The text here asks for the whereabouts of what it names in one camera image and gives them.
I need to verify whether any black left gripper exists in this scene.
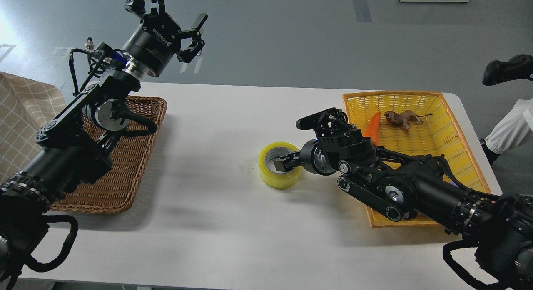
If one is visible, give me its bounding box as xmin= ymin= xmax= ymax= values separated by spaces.
xmin=122 ymin=0 xmax=208 ymax=77

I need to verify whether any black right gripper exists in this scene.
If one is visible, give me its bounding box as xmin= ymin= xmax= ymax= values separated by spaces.
xmin=272 ymin=139 xmax=336 ymax=176

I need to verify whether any yellow tape roll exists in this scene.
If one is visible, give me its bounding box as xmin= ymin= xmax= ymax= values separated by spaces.
xmin=258 ymin=141 xmax=301 ymax=190

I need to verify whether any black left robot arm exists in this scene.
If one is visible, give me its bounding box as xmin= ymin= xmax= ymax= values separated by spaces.
xmin=1 ymin=0 xmax=208 ymax=290

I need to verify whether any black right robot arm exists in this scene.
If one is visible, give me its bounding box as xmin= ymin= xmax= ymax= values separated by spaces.
xmin=273 ymin=108 xmax=533 ymax=290

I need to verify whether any orange toy carrot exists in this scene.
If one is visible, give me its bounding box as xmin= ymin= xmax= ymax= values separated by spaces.
xmin=362 ymin=111 xmax=381 ymax=146

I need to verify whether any brown toy lion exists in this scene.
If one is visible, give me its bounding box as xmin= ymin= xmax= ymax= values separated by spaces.
xmin=384 ymin=110 xmax=433 ymax=133

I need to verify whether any yellow plastic basket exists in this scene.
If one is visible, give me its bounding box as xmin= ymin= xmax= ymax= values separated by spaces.
xmin=342 ymin=91 xmax=492 ymax=228

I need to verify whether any beige checkered cloth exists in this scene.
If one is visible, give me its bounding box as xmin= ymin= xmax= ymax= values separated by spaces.
xmin=0 ymin=72 xmax=65 ymax=182

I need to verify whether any brown wicker basket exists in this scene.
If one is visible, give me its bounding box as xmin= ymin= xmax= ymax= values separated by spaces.
xmin=50 ymin=95 xmax=167 ymax=214

